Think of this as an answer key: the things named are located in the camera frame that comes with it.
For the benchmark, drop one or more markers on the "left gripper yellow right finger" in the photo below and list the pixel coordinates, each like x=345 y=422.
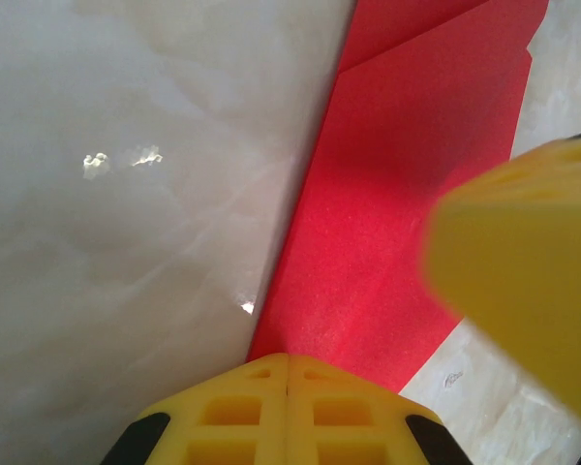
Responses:
x=344 y=416

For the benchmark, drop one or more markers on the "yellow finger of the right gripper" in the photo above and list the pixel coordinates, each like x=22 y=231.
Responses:
x=523 y=271

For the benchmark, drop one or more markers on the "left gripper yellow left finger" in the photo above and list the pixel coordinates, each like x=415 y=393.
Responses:
x=232 y=416

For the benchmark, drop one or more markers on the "red paper sheet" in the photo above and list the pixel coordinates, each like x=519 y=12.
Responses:
x=382 y=194

